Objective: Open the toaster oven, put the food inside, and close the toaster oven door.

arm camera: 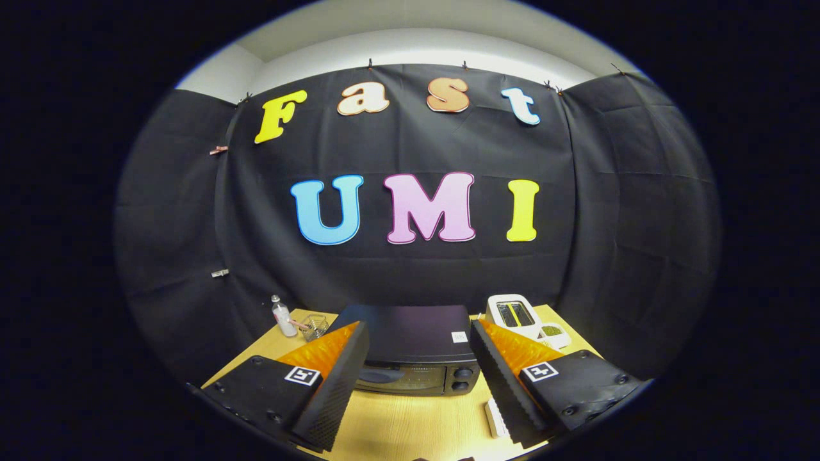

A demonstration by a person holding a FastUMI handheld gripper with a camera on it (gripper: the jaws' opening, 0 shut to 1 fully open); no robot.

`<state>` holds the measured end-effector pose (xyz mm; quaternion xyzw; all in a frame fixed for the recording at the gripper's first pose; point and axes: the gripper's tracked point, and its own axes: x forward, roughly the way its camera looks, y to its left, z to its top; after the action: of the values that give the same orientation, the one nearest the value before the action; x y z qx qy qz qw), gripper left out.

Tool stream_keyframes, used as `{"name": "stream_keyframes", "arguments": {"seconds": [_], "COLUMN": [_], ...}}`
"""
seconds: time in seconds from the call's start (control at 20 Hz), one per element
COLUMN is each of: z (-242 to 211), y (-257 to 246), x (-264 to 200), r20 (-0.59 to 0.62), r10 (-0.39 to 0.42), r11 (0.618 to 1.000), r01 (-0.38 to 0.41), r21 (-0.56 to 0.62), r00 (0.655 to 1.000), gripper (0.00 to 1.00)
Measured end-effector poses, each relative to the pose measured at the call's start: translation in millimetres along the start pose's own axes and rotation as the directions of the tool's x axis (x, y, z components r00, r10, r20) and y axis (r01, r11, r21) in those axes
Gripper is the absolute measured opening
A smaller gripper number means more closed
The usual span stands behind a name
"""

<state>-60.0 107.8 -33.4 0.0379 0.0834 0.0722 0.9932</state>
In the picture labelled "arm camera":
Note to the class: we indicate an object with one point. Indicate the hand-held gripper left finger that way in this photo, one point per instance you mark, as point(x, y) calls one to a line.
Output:
point(339, 384)

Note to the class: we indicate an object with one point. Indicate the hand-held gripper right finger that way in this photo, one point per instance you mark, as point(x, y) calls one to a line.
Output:
point(500, 384)

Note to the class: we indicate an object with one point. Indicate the black toaster oven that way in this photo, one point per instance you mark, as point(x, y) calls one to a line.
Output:
point(410, 333)

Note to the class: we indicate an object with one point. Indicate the white pop-up toaster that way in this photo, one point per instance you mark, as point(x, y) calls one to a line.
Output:
point(503, 306)

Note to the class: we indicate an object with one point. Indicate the white rectangular dish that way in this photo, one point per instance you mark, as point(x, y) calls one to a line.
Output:
point(494, 419)

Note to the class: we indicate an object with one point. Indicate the pink striped straw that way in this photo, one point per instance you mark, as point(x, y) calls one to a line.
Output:
point(300, 324)

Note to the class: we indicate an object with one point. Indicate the white dish with green beans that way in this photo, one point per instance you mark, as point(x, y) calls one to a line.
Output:
point(554, 331)

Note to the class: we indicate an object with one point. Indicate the clear plastic bottle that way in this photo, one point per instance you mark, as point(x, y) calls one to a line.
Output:
point(283, 319)

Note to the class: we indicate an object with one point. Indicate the black backdrop cloth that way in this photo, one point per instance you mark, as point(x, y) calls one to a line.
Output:
point(397, 147)

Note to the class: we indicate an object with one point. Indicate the copper clip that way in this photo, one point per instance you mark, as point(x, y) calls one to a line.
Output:
point(218, 150)

